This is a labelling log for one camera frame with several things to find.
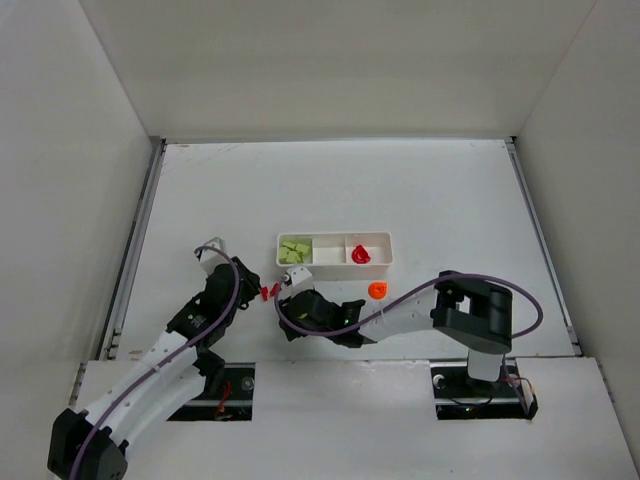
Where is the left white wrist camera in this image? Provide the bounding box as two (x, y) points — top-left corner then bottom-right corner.
(194, 237), (228, 276)

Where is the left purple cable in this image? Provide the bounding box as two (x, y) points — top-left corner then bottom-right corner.
(67, 245), (246, 479)

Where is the red curved lego piece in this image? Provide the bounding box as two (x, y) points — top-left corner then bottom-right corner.
(351, 244), (372, 265)

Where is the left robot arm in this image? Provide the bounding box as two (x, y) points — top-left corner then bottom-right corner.
(47, 257), (261, 479)

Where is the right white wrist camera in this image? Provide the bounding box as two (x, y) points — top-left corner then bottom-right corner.
(284, 265), (314, 295)

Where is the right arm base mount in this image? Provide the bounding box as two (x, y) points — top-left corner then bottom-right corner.
(431, 360), (539, 421)

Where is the right aluminium frame rail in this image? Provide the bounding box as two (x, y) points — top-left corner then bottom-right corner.
(505, 136), (583, 357)

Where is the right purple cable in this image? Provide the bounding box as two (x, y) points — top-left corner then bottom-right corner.
(273, 272), (545, 341)

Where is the red slope lego brick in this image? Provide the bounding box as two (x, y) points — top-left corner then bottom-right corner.
(269, 283), (280, 297)

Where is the white divided sorting tray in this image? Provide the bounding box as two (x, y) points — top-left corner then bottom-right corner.
(275, 231), (394, 280)

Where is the aluminium frame rail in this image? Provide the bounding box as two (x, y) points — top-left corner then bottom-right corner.
(91, 136), (167, 360)
(505, 136), (583, 357)

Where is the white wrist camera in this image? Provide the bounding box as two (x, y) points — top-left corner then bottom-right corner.
(194, 237), (228, 276)
(284, 265), (314, 295)

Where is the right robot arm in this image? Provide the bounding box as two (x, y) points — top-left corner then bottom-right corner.
(274, 267), (513, 382)

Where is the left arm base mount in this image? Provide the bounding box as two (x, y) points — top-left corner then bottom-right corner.
(169, 363), (255, 422)

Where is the left aluminium frame rail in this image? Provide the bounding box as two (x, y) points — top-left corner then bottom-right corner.
(91, 136), (167, 360)

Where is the purple cable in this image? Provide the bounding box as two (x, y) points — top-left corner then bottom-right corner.
(273, 272), (545, 341)
(67, 245), (246, 479)

